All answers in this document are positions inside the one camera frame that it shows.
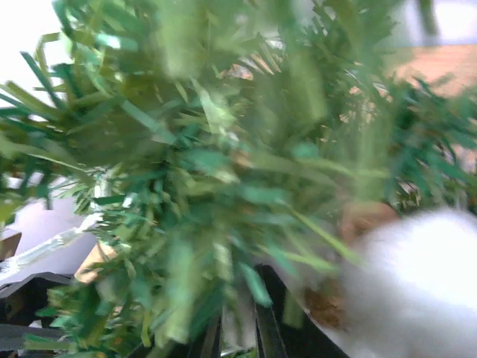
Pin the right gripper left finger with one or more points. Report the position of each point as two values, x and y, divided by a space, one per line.
205 342

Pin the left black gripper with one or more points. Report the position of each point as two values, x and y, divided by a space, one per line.
20 302

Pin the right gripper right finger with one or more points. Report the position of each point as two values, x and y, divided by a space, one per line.
275 338

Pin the clear string lights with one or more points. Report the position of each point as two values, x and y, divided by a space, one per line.
13 265

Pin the white cotton boll ornament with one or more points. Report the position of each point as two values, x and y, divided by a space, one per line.
412 292

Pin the small green christmas tree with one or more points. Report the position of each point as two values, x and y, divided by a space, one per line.
217 136

